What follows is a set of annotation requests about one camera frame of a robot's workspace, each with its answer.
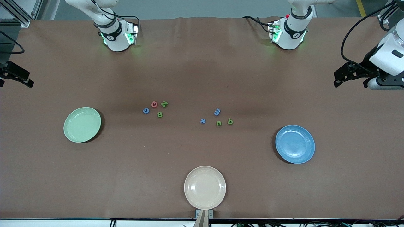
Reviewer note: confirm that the brown table mat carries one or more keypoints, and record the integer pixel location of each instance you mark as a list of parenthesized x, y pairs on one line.
[(202, 72)]

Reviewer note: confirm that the blue letter m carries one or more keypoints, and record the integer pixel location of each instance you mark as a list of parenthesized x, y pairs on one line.
[(217, 112)]

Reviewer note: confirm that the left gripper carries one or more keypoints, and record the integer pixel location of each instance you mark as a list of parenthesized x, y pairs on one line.
[(366, 65)]

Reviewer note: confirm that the beige plate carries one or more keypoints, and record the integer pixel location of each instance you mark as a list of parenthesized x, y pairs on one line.
[(205, 187)]

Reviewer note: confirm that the beige camera support pole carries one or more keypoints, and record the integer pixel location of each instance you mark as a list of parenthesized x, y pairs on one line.
[(202, 220)]

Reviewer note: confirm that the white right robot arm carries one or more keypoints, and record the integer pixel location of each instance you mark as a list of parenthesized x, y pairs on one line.
[(115, 39)]

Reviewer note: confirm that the grey base connector panel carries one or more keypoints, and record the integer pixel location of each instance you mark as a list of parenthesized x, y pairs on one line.
[(274, 31), (132, 31)]

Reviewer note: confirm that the green letter q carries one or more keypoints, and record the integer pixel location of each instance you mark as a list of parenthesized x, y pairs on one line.
[(230, 122)]

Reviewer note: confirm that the green plate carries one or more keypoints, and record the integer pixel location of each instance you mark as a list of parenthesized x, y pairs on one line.
[(82, 126)]

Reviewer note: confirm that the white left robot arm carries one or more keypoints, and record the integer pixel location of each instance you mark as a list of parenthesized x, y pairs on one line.
[(292, 36)]

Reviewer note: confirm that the grey metal mount bracket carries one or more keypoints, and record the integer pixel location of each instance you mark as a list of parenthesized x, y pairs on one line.
[(210, 214)]

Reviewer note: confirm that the white table edge rail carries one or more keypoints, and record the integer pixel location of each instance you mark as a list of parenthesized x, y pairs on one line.
[(47, 223)]

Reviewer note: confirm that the blue plate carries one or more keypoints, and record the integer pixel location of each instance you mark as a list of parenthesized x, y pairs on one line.
[(295, 145)]

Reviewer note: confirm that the red letter Q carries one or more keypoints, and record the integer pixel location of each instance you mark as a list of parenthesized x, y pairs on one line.
[(151, 104)]

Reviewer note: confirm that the aluminium frame post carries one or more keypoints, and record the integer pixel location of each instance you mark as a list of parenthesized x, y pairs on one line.
[(383, 19), (25, 22)]

